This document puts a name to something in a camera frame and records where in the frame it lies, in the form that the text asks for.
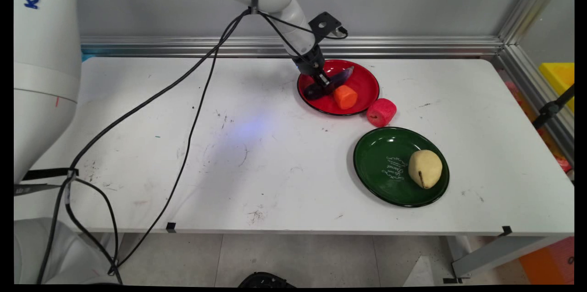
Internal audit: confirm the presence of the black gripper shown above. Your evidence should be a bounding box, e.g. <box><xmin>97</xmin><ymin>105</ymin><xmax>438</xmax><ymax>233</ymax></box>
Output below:
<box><xmin>295</xmin><ymin>46</ymin><xmax>332</xmax><ymax>89</ymax></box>

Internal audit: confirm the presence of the dark purple toy eggplant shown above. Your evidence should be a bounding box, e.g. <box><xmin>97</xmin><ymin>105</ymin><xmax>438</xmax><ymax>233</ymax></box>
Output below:
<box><xmin>304</xmin><ymin>66</ymin><xmax>355</xmax><ymax>100</ymax></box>

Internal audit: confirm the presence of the orange toy carrot piece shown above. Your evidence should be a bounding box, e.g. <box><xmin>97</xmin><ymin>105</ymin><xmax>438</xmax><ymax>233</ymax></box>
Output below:
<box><xmin>333</xmin><ymin>84</ymin><xmax>358</xmax><ymax>110</ymax></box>

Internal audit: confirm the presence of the red round plate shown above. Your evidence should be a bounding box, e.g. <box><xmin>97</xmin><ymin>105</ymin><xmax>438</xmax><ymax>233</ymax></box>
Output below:
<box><xmin>297</xmin><ymin>59</ymin><xmax>380</xmax><ymax>116</ymax></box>

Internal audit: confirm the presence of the red toy apple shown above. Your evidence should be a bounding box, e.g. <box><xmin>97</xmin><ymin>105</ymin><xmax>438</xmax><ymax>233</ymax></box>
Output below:
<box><xmin>366</xmin><ymin>98</ymin><xmax>398</xmax><ymax>127</ymax></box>

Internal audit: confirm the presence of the green round plate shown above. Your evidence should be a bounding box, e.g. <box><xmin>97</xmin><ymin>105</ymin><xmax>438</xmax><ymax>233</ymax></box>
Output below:
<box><xmin>353</xmin><ymin>127</ymin><xmax>450</xmax><ymax>208</ymax></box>

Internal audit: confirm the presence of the pale yellow toy pear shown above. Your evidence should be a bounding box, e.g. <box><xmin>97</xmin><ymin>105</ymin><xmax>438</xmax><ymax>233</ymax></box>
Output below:
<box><xmin>408</xmin><ymin>149</ymin><xmax>443</xmax><ymax>190</ymax></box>

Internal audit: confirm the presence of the black round object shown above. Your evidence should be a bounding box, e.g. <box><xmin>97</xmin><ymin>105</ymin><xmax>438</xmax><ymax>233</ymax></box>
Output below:
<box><xmin>238</xmin><ymin>272</ymin><xmax>297</xmax><ymax>289</ymax></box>

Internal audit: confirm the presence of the yellow plastic box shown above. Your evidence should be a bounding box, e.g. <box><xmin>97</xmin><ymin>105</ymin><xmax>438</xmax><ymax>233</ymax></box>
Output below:
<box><xmin>538</xmin><ymin>62</ymin><xmax>575</xmax><ymax>114</ymax></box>

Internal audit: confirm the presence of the grey metal table leg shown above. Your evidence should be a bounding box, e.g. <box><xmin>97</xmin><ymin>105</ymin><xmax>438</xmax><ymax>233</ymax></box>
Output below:
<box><xmin>451</xmin><ymin>236</ymin><xmax>553</xmax><ymax>279</ymax></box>

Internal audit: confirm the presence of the black tape strip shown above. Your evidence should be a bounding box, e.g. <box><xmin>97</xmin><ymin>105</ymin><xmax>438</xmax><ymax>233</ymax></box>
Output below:
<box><xmin>22</xmin><ymin>168</ymin><xmax>79</xmax><ymax>181</ymax></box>

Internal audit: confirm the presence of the orange box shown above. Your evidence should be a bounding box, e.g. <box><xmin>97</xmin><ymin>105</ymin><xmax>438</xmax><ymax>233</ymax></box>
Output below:
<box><xmin>518</xmin><ymin>237</ymin><xmax>575</xmax><ymax>285</ymax></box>

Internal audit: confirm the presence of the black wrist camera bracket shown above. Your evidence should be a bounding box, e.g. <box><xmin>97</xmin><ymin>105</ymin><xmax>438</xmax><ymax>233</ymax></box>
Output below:
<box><xmin>308</xmin><ymin>11</ymin><xmax>343</xmax><ymax>43</ymax></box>

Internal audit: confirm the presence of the short black camera cable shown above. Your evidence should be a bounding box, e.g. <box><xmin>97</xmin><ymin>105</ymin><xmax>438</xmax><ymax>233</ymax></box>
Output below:
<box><xmin>258</xmin><ymin>10</ymin><xmax>349</xmax><ymax>59</ymax></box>

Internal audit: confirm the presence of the horizontal aluminium frame rail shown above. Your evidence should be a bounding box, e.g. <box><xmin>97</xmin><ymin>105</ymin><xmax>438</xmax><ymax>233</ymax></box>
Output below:
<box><xmin>81</xmin><ymin>36</ymin><xmax>505</xmax><ymax>58</ymax></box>

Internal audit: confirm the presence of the long black cable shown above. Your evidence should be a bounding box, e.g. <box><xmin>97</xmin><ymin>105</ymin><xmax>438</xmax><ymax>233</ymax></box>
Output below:
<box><xmin>64</xmin><ymin>10</ymin><xmax>250</xmax><ymax>285</ymax></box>
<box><xmin>36</xmin><ymin>9</ymin><xmax>252</xmax><ymax>284</ymax></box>

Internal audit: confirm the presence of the angled aluminium frame rail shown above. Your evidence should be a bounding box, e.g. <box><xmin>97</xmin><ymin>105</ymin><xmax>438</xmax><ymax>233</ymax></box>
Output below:
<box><xmin>493</xmin><ymin>44</ymin><xmax>575</xmax><ymax>166</ymax></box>

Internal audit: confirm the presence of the aluminium frame post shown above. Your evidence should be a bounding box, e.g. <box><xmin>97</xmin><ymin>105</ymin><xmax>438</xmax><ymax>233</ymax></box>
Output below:
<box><xmin>498</xmin><ymin>0</ymin><xmax>571</xmax><ymax>46</ymax></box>

